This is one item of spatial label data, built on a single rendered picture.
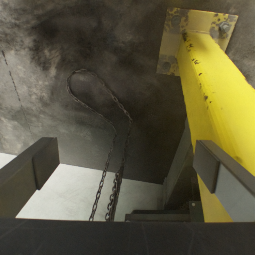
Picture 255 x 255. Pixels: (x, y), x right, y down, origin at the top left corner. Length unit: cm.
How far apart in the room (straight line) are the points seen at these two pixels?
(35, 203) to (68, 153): 34
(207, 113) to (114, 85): 59
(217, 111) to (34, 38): 77
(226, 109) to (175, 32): 48
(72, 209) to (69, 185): 16
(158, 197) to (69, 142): 66
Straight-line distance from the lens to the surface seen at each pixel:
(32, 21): 88
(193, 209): 58
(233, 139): 24
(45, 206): 121
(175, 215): 64
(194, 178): 65
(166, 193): 119
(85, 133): 106
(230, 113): 29
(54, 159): 17
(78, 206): 117
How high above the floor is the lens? 72
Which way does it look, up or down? 49 degrees down
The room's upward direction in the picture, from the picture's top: 167 degrees counter-clockwise
